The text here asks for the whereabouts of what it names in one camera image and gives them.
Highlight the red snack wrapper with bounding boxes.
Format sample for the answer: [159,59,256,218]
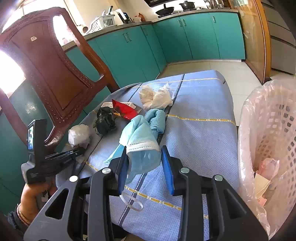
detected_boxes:
[112,99,138,121]

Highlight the white plastic bag with red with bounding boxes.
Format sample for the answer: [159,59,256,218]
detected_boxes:
[68,124,90,149]

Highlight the teal kitchen cabinets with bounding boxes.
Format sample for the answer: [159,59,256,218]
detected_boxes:
[1,11,246,213]

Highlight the white laundry basket bin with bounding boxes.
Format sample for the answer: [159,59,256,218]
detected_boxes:
[238,80,295,238]

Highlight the dark green snack bag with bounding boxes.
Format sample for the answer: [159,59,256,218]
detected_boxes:
[94,106,116,135]

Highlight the blue table cloth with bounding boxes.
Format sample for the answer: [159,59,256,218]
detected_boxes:
[55,69,240,241]

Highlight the black range hood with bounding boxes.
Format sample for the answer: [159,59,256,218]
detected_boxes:
[144,0,174,8]

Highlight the black cooking pot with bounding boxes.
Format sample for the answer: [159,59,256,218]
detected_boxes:
[180,1,195,11]

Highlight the light blue knit cloth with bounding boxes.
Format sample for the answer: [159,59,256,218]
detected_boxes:
[144,109,166,138]

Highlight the gold bracelet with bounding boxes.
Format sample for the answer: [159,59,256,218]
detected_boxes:
[16,203,32,227]

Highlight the light blue face mask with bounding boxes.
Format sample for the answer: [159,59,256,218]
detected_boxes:
[104,115,161,184]

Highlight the left hand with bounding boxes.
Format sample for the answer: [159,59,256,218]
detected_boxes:
[16,179,57,225]

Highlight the brown wooden chair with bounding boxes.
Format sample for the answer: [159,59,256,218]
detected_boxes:
[1,7,119,151]

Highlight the wooden glass door frame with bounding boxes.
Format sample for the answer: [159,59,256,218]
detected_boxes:
[229,0,271,84]

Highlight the white dish rack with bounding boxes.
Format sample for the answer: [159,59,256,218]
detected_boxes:
[87,15,116,34]

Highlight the white crumpled tissue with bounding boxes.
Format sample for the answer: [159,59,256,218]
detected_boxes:
[139,83,173,111]

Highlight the white rubber ring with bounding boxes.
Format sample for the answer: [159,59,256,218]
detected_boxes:
[120,191,145,212]

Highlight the black wok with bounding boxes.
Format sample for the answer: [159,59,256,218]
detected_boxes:
[156,4,175,16]

